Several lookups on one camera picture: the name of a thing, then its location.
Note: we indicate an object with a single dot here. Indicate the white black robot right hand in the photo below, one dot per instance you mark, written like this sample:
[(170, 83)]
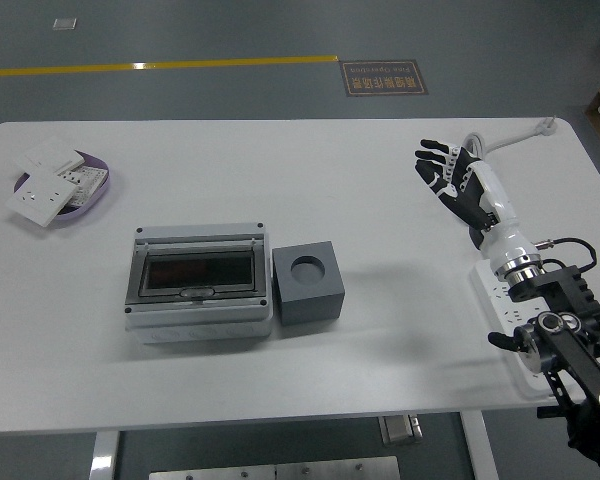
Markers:
[(495, 200)]

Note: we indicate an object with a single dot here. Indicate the grey electrical box clear lid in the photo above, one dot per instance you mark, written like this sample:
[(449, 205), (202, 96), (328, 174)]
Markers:
[(195, 312)]

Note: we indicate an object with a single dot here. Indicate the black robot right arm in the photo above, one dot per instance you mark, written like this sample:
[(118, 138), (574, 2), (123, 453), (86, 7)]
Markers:
[(580, 360)]

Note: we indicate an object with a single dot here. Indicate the grey cube with round hole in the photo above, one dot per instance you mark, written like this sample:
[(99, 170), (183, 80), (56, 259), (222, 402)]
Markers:
[(305, 305)]

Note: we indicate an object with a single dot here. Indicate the white power strip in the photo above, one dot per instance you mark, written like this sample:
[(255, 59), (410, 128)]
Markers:
[(495, 305)]

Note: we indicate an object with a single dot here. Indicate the white table leg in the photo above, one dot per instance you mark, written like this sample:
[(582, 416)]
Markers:
[(104, 457), (480, 450)]

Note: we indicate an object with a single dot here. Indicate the purple oval tray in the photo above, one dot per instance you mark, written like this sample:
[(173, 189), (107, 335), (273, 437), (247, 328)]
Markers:
[(98, 162)]

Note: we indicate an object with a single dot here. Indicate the white multi-hole socket panel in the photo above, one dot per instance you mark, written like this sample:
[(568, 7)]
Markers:
[(87, 182)]

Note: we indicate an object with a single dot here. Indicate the small metal floor plate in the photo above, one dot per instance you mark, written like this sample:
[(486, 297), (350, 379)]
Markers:
[(64, 23)]

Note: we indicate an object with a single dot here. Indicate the metal bracket under table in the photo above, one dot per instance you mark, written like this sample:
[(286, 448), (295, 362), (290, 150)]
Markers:
[(399, 429)]

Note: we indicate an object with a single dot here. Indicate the metal base plate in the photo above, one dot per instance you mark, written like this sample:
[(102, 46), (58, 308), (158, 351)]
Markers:
[(275, 470)]

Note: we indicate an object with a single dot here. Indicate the white wall switch plate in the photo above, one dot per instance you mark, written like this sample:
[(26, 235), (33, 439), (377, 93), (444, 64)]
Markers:
[(47, 155)]

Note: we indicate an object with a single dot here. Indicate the white wall socket plate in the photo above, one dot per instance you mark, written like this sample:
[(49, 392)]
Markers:
[(40, 197)]

